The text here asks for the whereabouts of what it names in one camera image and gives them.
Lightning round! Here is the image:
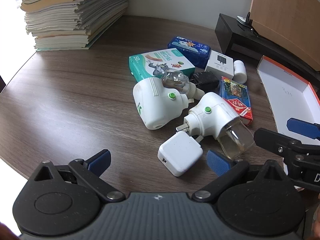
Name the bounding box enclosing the white pill bottle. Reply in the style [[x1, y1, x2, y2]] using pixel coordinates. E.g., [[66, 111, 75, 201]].
[[233, 60, 247, 84]]

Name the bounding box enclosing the small white charger box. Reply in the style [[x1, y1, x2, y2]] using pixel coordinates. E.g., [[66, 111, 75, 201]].
[[204, 50, 235, 80]]

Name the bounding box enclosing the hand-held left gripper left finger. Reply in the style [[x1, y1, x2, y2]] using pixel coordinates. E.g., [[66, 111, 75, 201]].
[[30, 149, 125, 203]]

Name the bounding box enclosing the white mosquito repellent plug round bottle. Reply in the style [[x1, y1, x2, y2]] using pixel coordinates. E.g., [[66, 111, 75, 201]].
[[132, 67, 205, 130]]

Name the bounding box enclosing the blue dental floss box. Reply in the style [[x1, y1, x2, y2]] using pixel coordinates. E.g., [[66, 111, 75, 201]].
[[167, 36, 211, 68]]

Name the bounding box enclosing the green bandage box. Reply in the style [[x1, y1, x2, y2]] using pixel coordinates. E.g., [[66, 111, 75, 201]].
[[129, 48, 196, 82]]

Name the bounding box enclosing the stack of books and papers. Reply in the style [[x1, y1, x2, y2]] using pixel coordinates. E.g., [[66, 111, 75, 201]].
[[15, 0, 129, 52]]

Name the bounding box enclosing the white mosquito repellent plug square bottle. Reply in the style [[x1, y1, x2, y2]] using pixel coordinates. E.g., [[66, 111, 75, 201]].
[[176, 92, 255, 160]]

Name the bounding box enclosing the black monitor riser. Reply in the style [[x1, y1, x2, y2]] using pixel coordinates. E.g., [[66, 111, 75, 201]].
[[214, 13, 320, 85]]

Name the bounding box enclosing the white usb charger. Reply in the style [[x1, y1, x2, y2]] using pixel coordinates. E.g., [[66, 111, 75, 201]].
[[157, 131, 203, 177]]

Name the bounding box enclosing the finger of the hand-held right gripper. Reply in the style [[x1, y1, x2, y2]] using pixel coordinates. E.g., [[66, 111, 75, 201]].
[[287, 117, 320, 140], [254, 127, 304, 157]]

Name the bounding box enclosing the wooden book stand board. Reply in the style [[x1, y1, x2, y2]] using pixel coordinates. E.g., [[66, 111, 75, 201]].
[[250, 0, 320, 55]]

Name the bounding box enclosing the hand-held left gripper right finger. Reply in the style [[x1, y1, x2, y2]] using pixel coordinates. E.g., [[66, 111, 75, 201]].
[[191, 150, 290, 203]]

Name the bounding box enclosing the white cardboard box orange rim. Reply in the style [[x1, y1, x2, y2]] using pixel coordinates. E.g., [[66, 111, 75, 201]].
[[256, 56, 320, 192]]

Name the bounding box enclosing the black power adapter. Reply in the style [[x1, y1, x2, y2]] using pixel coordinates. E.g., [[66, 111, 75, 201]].
[[189, 71, 220, 92]]

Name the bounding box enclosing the red and blue card box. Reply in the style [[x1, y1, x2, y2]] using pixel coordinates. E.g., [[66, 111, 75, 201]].
[[219, 76, 253, 126]]

